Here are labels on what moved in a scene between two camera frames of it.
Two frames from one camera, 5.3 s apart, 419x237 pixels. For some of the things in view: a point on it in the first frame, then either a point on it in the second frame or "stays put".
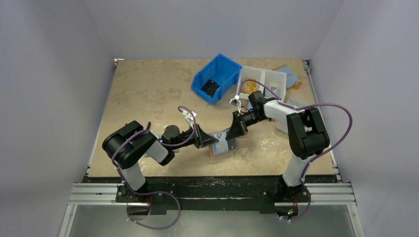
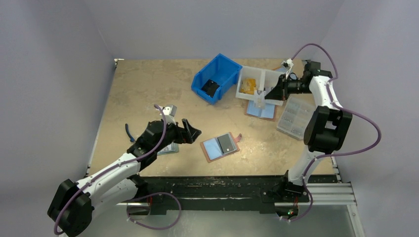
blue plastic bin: x=220 y=72 stays put
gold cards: x=249 y=87 stays put
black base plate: x=213 y=195 stays put
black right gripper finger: x=237 y=128 → x=284 y=88
